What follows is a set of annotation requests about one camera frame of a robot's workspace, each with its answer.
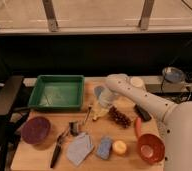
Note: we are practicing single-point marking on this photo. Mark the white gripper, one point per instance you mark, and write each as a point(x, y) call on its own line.
point(106, 98)

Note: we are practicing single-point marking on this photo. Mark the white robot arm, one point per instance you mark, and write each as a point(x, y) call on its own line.
point(176, 117)

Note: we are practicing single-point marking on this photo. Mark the blue plastic cup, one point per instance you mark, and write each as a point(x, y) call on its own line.
point(98, 90)

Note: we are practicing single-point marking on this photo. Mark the red measuring cup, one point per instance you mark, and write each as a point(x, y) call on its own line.
point(150, 148)

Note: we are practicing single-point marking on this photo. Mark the metal spoon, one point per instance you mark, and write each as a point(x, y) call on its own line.
point(87, 114)

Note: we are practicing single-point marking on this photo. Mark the bunch of dark grapes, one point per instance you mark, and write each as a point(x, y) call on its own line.
point(119, 117)

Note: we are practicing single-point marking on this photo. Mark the white round lid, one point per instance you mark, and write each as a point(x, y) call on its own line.
point(137, 82)

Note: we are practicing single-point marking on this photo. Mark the orange carrot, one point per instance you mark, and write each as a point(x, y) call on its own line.
point(137, 124)

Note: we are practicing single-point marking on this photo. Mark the black rectangular block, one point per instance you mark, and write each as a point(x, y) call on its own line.
point(144, 115)

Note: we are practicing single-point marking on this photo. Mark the green plastic tray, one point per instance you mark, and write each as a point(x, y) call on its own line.
point(57, 93)

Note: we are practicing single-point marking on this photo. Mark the yellow round fruit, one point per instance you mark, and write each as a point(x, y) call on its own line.
point(119, 147)

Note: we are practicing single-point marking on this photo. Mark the blue sponge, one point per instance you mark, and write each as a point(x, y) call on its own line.
point(104, 148)

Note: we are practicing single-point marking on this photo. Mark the blue grey cloth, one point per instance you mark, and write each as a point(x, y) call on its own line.
point(79, 148)

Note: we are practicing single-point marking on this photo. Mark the metal bowl in background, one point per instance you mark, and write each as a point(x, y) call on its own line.
point(173, 74)

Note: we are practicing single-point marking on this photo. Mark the purple bowl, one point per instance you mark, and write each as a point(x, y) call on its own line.
point(35, 130)

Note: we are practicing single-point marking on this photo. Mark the black office chair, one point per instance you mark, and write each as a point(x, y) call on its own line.
point(11, 118)

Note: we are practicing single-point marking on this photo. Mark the black handled knife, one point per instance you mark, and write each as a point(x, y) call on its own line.
point(57, 149)

